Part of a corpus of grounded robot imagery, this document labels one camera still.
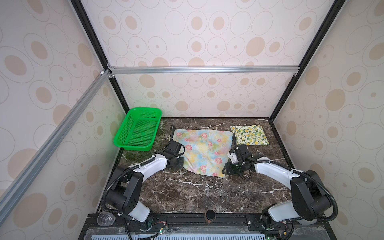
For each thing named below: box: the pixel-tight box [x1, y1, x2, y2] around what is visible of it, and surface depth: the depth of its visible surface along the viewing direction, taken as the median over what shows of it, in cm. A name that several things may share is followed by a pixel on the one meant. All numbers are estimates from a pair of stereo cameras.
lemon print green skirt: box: [230, 124, 270, 146], surface depth 108 cm
